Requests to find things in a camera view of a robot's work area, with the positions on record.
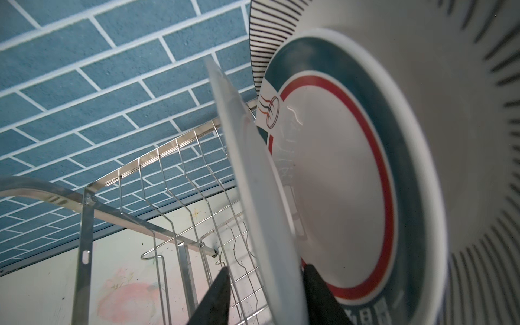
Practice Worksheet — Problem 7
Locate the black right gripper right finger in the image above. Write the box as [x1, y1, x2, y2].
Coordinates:
[303, 264, 353, 325]

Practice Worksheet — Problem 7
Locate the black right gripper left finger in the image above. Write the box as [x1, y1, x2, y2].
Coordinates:
[187, 267, 231, 325]

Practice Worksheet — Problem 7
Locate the stainless steel dish rack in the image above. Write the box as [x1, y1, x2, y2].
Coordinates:
[1, 118, 273, 324]

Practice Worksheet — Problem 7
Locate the white plate black striped rim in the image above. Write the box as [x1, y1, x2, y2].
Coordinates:
[249, 1, 519, 324]

